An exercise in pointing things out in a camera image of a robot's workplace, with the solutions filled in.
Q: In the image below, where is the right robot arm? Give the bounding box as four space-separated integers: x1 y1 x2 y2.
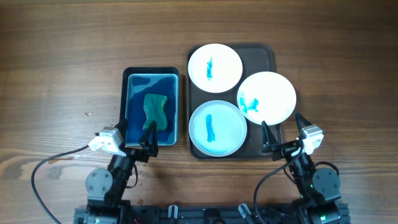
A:
254 113 342 223

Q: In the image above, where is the black tub of blue water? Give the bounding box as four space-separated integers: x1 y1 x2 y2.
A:
119 67 179 147

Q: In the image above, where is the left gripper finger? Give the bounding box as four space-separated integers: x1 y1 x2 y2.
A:
139 121 158 149
115 119 128 146

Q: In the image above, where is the large white plate blue smear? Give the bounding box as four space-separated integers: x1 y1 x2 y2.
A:
236 72 297 126

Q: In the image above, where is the pale blue plate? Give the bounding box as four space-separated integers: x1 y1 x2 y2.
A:
188 100 248 157

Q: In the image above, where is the dark brown serving tray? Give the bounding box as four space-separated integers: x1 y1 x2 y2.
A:
186 43 276 161

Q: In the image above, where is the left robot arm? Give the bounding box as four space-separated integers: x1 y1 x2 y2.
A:
73 119 159 224

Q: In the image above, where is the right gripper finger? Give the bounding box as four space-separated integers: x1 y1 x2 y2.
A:
295 112 311 131
261 121 277 149

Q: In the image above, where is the green sponge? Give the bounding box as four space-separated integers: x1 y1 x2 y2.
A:
143 93 168 131

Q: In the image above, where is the white plate blue streak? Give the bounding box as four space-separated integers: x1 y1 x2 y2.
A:
188 44 243 93

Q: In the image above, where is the black mounting rail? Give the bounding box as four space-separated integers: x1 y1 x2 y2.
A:
73 203 351 224

